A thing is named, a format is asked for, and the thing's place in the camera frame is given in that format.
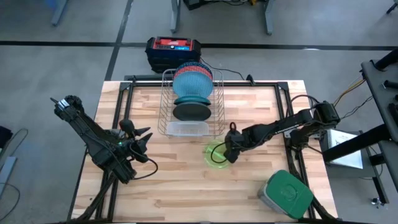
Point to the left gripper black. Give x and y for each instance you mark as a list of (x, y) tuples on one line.
[(133, 146)]

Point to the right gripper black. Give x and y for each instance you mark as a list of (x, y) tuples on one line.
[(237, 141)]

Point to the black plate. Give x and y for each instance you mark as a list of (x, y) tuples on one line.
[(192, 112)]

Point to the light blue textured plate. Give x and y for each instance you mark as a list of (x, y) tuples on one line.
[(192, 84)]

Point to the red patterned plate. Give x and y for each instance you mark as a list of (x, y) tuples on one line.
[(193, 69)]

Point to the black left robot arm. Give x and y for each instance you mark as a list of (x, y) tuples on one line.
[(90, 137)]

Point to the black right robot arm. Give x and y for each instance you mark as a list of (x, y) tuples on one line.
[(280, 127)]

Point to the translucent plastic cutlery holder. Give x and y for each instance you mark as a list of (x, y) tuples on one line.
[(186, 129)]

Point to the green lidded plastic container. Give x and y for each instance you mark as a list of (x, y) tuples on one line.
[(289, 194)]

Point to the red black power station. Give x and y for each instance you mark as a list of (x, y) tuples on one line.
[(161, 56)]

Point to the grey desk leg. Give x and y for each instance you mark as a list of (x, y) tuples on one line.
[(269, 17), (175, 15), (59, 12)]

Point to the black metal beam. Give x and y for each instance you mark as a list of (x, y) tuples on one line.
[(388, 60), (357, 143)]

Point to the grey flat board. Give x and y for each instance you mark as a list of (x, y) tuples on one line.
[(7, 172)]

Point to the grey side table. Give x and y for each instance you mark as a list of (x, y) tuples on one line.
[(381, 99)]

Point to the small caster wheel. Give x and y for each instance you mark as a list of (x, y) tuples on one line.
[(377, 202)]

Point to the black metal table frame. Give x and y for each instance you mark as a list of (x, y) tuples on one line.
[(264, 84)]

